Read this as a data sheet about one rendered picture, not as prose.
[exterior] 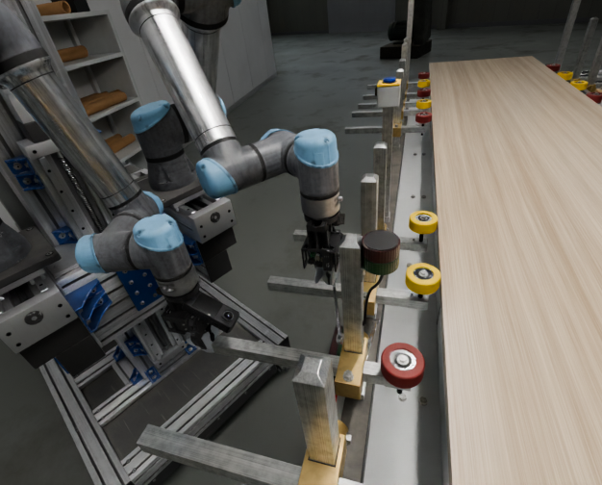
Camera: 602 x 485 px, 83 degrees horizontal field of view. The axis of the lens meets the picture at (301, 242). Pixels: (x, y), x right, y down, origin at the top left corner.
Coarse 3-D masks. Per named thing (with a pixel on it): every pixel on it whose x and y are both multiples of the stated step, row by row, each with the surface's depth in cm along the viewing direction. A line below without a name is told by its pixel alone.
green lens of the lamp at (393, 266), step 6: (366, 264) 55; (372, 264) 54; (378, 264) 53; (384, 264) 53; (390, 264) 53; (396, 264) 54; (366, 270) 56; (372, 270) 54; (378, 270) 54; (384, 270) 54; (390, 270) 54
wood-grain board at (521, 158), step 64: (448, 64) 268; (512, 64) 244; (448, 128) 158; (512, 128) 149; (576, 128) 142; (448, 192) 111; (512, 192) 107; (576, 192) 103; (448, 256) 86; (512, 256) 84; (576, 256) 81; (448, 320) 70; (512, 320) 69; (576, 320) 67; (448, 384) 59; (512, 384) 58; (576, 384) 57; (448, 448) 53; (512, 448) 50; (576, 448) 50
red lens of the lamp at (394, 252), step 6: (366, 234) 56; (366, 246) 53; (396, 246) 52; (366, 252) 53; (372, 252) 52; (378, 252) 52; (384, 252) 52; (390, 252) 52; (396, 252) 53; (366, 258) 54; (372, 258) 53; (378, 258) 52; (384, 258) 52; (390, 258) 53; (396, 258) 53
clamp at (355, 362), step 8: (368, 344) 74; (344, 352) 70; (352, 352) 70; (344, 360) 69; (352, 360) 69; (360, 360) 69; (344, 368) 68; (352, 368) 67; (360, 368) 67; (336, 376) 66; (360, 376) 66; (336, 384) 66; (344, 384) 65; (352, 384) 65; (360, 384) 65; (336, 392) 68; (344, 392) 67; (352, 392) 66; (360, 392) 65
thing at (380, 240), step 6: (372, 234) 55; (378, 234) 55; (384, 234) 55; (390, 234) 55; (366, 240) 54; (372, 240) 54; (378, 240) 54; (384, 240) 54; (390, 240) 54; (396, 240) 53; (372, 246) 53; (378, 246) 53; (384, 246) 52; (390, 246) 52; (378, 282) 59; (372, 288) 60; (366, 294) 62; (366, 300) 63; (366, 306) 64
